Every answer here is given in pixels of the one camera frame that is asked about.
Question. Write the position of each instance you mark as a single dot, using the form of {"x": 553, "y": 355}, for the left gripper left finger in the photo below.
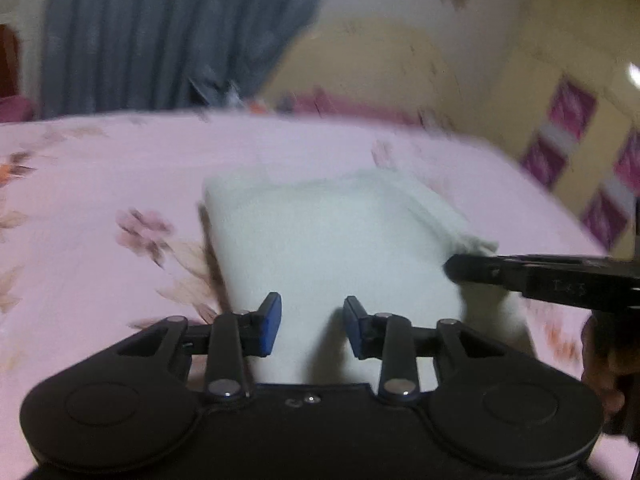
{"x": 228, "y": 342}

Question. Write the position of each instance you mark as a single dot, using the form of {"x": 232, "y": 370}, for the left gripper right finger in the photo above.
{"x": 394, "y": 341}

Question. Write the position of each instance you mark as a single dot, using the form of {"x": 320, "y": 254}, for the cream white cloth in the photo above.
{"x": 378, "y": 235}

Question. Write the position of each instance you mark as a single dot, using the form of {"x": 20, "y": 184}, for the person's right hand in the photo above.
{"x": 602, "y": 368}

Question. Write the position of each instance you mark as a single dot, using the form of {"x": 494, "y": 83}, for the pink floral bed sheet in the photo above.
{"x": 100, "y": 230}

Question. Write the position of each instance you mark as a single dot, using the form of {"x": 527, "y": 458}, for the pink pillow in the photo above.
{"x": 318, "y": 101}

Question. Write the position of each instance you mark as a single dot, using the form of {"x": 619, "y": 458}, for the cream wardrobe with posters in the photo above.
{"x": 566, "y": 108}

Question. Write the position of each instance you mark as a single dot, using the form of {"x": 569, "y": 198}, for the cream arched headboard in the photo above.
{"x": 369, "y": 61}

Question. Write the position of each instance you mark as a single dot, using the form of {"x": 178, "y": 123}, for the red heart-shaped headboard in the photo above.
{"x": 14, "y": 106}

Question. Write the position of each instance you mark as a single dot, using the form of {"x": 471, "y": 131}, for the blue grey curtain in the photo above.
{"x": 105, "y": 55}

